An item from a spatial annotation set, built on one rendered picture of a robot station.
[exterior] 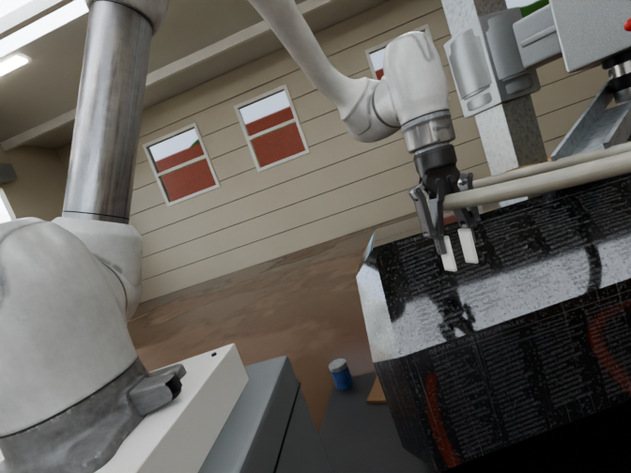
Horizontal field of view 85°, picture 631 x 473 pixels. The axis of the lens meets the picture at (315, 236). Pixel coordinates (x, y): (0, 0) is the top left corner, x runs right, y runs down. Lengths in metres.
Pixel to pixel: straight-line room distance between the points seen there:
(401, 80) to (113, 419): 0.65
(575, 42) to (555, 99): 6.83
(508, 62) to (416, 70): 1.35
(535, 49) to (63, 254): 1.95
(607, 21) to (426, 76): 0.78
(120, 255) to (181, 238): 7.74
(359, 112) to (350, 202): 6.51
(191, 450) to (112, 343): 0.15
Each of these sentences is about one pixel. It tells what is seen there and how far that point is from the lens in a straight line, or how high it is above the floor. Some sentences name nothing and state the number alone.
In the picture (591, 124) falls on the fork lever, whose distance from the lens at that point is 1.31.
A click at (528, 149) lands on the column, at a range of 2.07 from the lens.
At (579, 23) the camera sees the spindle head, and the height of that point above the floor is 1.25.
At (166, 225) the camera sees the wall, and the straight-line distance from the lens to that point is 8.57.
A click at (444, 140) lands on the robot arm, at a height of 1.06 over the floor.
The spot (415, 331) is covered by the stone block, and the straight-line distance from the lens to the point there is 0.95.
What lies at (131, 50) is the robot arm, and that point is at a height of 1.39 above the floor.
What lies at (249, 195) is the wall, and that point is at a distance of 7.63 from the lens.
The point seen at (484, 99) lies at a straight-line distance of 2.01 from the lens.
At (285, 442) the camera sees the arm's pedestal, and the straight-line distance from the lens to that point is 0.56.
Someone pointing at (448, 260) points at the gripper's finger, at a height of 0.84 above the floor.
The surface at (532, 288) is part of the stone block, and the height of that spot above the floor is 0.65.
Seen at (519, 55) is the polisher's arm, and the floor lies 1.33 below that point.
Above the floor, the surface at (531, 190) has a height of 0.94.
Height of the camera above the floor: 1.04
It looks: 7 degrees down
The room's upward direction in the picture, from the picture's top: 20 degrees counter-clockwise
